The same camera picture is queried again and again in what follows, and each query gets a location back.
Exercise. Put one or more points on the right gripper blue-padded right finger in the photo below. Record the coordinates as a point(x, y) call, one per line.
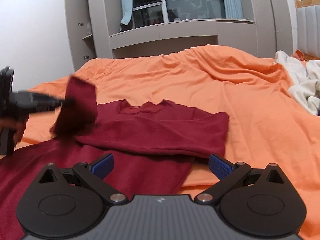
point(231, 176)

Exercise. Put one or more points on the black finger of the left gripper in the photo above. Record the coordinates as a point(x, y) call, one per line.
point(43, 102)

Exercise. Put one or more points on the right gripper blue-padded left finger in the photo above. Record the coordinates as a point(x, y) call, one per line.
point(92, 176)

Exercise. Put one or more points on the dark red shirt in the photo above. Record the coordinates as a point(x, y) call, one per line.
point(154, 146)

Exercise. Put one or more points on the person's left hand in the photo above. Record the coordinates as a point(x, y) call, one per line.
point(18, 126)

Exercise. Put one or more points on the cream white garment pile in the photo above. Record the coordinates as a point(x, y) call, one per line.
point(305, 88)

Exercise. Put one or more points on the orange pillow corner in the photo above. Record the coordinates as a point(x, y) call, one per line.
point(297, 54)

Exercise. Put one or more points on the window with dark glass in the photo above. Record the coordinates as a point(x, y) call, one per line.
point(150, 12)

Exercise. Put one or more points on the grey padded wooden headboard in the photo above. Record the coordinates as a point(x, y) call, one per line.
point(307, 13)

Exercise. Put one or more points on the grey wall cabinet unit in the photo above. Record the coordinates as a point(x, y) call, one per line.
point(117, 29)

